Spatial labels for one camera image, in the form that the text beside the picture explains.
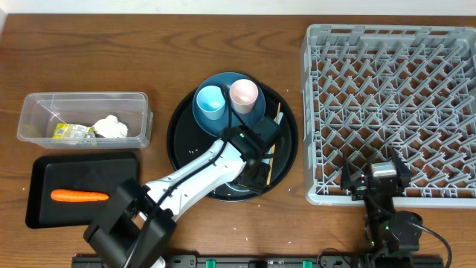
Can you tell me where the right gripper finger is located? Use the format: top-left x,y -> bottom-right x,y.
390,147 -> 411,186
341,154 -> 351,182

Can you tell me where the light blue bowl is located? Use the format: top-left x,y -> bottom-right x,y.
225,182 -> 250,192

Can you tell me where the light blue cup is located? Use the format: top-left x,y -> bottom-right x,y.
196,86 -> 225,121

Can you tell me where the white napkin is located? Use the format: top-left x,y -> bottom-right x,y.
92,115 -> 129,138

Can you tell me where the green yellow snack wrapper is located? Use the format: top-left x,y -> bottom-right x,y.
53,123 -> 96,145

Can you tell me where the orange carrot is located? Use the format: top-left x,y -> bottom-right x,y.
51,189 -> 109,202

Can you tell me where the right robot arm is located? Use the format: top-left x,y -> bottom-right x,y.
340,148 -> 453,268

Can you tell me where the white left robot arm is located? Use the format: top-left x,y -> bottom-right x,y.
83,116 -> 281,268

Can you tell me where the grey dishwasher rack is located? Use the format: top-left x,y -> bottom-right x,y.
300,24 -> 475,208

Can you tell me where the light blue plastic knife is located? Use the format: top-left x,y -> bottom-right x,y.
263,112 -> 283,164

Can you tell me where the wooden chopstick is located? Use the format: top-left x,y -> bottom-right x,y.
266,102 -> 281,186

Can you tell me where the dark blue plate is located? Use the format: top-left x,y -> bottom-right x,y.
193,72 -> 266,136

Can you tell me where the pink cup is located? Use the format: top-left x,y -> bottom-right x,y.
230,79 -> 259,114

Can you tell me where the round black tray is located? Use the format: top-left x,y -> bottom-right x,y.
167,82 -> 298,202

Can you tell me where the black rectangular tray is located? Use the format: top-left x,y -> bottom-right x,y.
25,152 -> 140,229

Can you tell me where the clear plastic bin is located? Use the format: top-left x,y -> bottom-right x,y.
17,92 -> 153,149

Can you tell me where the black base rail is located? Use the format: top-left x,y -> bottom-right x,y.
71,255 -> 445,268

